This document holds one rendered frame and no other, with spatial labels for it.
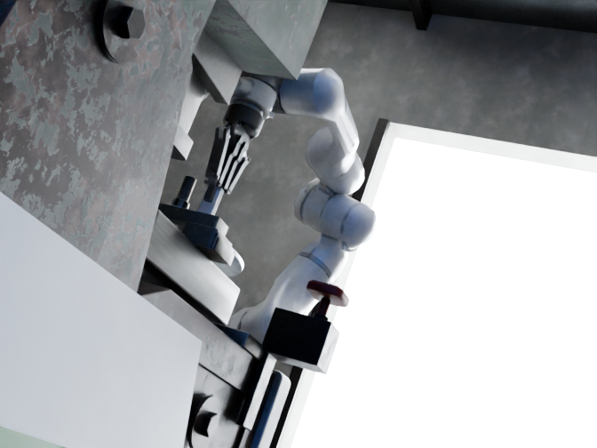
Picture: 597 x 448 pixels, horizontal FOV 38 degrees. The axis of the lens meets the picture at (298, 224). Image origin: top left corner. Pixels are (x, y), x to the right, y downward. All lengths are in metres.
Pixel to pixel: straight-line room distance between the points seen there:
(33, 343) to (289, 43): 0.74
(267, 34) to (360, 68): 5.62
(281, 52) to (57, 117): 0.61
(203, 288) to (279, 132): 5.63
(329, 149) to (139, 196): 1.00
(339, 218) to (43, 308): 1.28
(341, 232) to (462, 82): 4.75
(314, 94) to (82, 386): 0.99
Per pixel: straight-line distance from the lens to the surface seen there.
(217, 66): 1.37
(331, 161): 1.91
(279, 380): 1.41
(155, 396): 1.00
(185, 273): 1.14
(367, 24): 7.14
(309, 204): 2.05
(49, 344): 0.81
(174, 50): 0.95
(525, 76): 6.66
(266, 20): 1.29
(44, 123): 0.79
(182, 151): 1.32
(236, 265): 1.50
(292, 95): 1.74
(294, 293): 1.98
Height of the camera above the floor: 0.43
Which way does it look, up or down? 17 degrees up
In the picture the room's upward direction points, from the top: 20 degrees clockwise
